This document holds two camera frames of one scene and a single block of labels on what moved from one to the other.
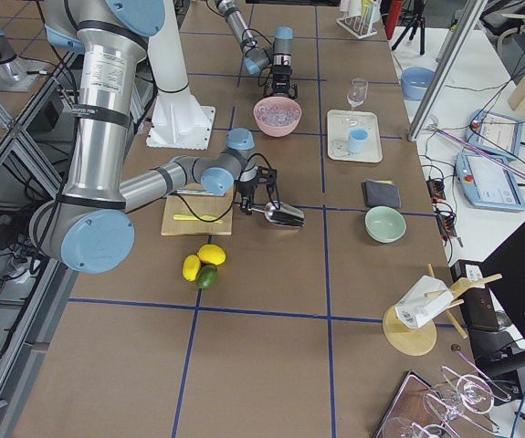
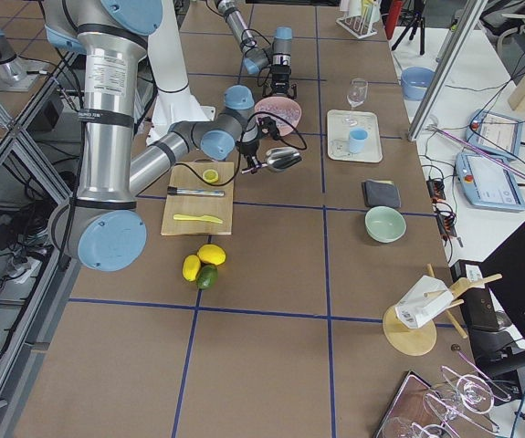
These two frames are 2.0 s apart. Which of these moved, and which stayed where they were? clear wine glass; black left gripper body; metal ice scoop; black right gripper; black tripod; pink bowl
Moved: black right gripper; metal ice scoop
Stayed: pink bowl; clear wine glass; black tripod; black left gripper body
